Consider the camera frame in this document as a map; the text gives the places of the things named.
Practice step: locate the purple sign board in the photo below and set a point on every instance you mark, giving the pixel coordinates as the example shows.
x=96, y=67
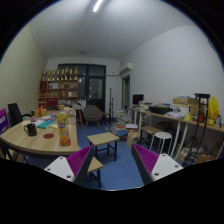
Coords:
x=3, y=120

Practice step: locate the black office chair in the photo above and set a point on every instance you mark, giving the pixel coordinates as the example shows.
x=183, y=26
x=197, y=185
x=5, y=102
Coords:
x=15, y=115

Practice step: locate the grey armchair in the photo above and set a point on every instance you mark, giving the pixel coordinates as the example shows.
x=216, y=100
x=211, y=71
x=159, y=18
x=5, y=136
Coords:
x=92, y=113

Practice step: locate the long wooden wall bench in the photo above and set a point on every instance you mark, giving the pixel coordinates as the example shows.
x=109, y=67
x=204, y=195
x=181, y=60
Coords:
x=138, y=113

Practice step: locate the black monitor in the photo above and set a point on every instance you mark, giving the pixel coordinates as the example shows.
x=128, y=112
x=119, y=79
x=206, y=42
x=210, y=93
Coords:
x=137, y=98

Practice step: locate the black tripod stand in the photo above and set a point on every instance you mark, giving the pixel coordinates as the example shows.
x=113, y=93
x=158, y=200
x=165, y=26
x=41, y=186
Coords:
x=110, y=105

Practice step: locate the orange juice bottle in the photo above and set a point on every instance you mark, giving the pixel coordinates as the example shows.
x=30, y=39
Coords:
x=62, y=124

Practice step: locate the yellow gift box red ribbon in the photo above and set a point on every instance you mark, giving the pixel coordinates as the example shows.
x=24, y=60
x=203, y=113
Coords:
x=40, y=111

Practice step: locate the stack of books on floor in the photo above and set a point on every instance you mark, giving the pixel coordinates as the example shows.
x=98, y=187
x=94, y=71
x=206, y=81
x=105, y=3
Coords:
x=119, y=125

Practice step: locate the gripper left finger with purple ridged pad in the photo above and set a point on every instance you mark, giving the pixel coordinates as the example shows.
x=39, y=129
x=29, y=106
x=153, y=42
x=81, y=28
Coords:
x=74, y=167

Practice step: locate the red round coaster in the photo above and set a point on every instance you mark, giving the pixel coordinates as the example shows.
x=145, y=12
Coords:
x=48, y=136

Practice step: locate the white round stool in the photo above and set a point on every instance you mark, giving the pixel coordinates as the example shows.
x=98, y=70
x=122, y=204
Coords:
x=162, y=137

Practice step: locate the black mug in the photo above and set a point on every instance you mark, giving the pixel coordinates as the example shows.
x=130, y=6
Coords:
x=30, y=129

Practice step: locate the white air conditioner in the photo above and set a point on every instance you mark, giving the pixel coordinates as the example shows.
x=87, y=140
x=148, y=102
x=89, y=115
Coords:
x=125, y=68

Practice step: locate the teal book on table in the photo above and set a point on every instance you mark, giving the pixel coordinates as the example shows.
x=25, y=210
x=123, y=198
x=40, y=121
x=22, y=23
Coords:
x=45, y=124

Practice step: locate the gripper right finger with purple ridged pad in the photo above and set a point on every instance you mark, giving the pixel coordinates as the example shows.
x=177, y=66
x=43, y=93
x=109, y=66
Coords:
x=152, y=166

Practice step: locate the low wooden stool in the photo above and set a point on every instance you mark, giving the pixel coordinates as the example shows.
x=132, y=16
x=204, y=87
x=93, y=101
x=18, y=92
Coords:
x=94, y=171

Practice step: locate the small wooden side table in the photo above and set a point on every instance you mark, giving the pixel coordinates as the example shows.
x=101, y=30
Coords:
x=104, y=141

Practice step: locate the cardboard box on bench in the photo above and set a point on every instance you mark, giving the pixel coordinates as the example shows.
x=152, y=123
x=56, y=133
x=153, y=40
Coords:
x=184, y=105

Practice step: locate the yellow plastic bag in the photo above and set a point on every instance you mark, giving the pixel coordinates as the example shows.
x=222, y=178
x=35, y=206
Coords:
x=213, y=108

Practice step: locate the wooden trophy shelf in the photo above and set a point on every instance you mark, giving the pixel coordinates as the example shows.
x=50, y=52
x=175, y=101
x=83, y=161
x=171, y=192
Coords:
x=58, y=87

